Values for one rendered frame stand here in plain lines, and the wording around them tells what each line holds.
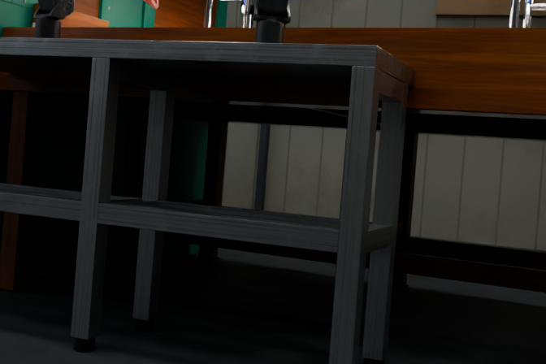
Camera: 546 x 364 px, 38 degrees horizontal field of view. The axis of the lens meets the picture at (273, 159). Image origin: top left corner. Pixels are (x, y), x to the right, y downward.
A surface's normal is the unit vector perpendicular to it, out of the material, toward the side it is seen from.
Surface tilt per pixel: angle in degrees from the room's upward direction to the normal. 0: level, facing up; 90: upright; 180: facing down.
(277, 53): 90
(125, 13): 90
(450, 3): 90
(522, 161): 90
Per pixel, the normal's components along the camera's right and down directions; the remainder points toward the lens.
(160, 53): -0.37, -0.03
